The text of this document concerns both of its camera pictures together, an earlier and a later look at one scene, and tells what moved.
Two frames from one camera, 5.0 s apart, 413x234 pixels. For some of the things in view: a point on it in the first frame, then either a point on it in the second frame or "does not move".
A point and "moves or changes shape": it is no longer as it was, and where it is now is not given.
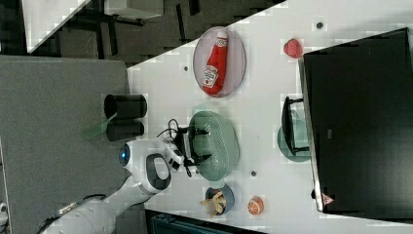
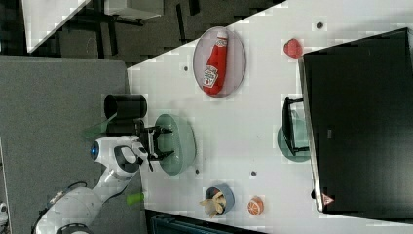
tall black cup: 131,106 does not move
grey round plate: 235,63 does not move
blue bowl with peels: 218,201 does not move
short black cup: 125,130 does not move
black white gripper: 178,151 → 146,136
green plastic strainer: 221,142 moves or changes shape
